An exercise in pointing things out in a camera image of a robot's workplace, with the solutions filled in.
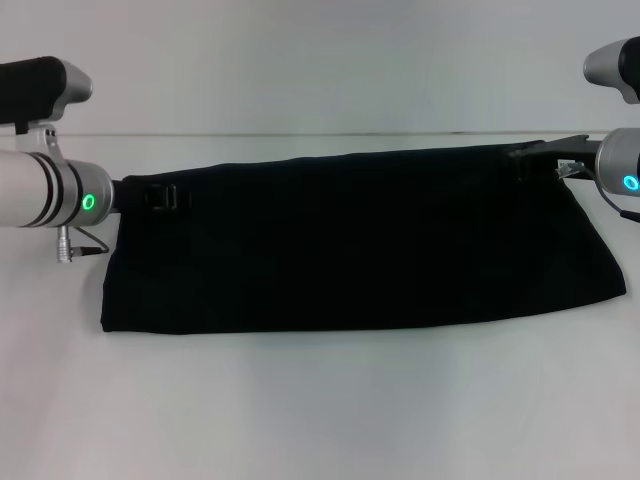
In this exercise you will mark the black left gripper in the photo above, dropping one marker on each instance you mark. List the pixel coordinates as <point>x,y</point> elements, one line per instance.
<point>118,196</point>

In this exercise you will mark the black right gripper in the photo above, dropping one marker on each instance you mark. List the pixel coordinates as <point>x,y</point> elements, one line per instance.
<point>565,150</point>

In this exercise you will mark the black t-shirt with FREE print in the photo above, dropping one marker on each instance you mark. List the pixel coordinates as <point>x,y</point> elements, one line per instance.
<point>350,240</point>

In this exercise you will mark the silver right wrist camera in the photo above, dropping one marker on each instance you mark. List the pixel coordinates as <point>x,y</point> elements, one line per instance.
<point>615,67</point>

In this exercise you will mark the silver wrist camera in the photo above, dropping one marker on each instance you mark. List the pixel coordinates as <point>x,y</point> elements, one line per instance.
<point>615,67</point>
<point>35,90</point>

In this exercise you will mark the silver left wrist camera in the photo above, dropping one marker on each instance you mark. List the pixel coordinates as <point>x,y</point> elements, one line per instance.
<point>35,90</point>

